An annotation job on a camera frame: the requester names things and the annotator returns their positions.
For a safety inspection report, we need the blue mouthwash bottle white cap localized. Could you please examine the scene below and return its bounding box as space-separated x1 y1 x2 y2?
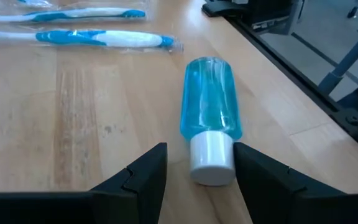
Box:
180 56 244 187

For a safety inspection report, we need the grey metal leg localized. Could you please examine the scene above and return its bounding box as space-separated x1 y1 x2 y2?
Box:
318 30 358 94

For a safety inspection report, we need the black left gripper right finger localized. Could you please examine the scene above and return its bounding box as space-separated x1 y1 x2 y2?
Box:
233 142 358 224

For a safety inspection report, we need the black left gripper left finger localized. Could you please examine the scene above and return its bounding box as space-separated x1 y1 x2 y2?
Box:
0 142 168 224

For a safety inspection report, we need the black table frame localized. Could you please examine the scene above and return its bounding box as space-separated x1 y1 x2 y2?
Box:
202 0 358 159

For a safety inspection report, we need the blue toothbrush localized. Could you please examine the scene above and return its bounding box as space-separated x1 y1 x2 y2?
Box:
0 6 149 25
0 25 185 54
0 0 56 9

